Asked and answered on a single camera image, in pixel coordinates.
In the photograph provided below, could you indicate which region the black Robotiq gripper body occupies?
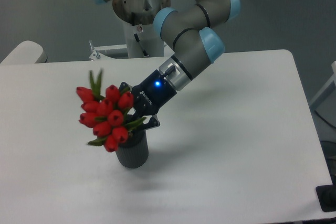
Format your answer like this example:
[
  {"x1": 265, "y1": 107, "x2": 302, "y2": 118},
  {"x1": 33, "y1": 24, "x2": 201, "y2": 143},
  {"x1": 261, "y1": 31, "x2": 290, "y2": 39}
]
[{"x1": 131, "y1": 70, "x2": 177, "y2": 116}]

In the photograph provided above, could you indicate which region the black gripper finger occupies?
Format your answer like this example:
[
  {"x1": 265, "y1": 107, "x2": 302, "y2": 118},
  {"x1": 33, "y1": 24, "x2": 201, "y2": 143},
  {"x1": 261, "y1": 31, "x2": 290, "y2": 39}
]
[
  {"x1": 119, "y1": 82, "x2": 131, "y2": 95},
  {"x1": 134, "y1": 114, "x2": 160, "y2": 131}
]

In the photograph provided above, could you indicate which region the red tulip bouquet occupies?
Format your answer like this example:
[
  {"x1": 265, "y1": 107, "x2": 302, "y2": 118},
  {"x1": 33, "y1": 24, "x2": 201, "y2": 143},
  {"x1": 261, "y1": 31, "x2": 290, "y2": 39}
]
[{"x1": 76, "y1": 70, "x2": 146, "y2": 153}]

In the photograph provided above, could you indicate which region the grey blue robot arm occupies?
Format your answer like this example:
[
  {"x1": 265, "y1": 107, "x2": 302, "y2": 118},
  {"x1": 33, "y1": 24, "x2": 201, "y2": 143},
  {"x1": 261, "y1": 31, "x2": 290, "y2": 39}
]
[{"x1": 94, "y1": 0, "x2": 240, "y2": 131}]

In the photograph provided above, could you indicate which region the dark grey ribbed vase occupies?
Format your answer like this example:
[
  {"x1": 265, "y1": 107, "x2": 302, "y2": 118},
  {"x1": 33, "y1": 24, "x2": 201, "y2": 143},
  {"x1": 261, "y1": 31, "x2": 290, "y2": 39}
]
[{"x1": 116, "y1": 130, "x2": 149, "y2": 169}]

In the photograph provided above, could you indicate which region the white chair armrest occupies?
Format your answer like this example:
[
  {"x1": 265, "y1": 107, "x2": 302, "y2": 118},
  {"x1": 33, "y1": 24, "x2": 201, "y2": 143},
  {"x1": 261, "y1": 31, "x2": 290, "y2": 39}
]
[{"x1": 1, "y1": 40, "x2": 48, "y2": 66}]

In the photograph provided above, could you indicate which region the black box at table edge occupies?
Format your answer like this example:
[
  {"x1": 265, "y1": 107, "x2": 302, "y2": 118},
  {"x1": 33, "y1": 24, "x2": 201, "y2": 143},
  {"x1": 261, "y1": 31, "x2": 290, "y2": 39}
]
[{"x1": 316, "y1": 185, "x2": 335, "y2": 212}]

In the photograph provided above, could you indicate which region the black cable on pedestal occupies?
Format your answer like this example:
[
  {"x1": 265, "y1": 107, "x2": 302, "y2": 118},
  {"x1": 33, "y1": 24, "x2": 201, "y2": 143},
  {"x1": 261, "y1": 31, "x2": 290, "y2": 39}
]
[{"x1": 133, "y1": 33, "x2": 150, "y2": 58}]

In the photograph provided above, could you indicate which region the white metal base frame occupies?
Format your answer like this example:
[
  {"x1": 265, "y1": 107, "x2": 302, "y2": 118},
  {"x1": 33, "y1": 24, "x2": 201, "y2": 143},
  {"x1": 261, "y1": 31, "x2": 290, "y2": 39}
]
[{"x1": 89, "y1": 39, "x2": 174, "y2": 60}]

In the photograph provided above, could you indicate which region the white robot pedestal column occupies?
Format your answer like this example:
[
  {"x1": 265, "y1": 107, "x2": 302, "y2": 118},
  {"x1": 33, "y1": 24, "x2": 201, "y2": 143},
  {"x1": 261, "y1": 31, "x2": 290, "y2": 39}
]
[{"x1": 112, "y1": 0, "x2": 172, "y2": 59}]

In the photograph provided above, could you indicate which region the white furniture frame right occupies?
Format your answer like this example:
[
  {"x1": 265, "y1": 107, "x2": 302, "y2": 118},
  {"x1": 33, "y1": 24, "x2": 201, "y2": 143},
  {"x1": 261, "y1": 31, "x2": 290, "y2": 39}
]
[{"x1": 309, "y1": 61, "x2": 335, "y2": 110}]

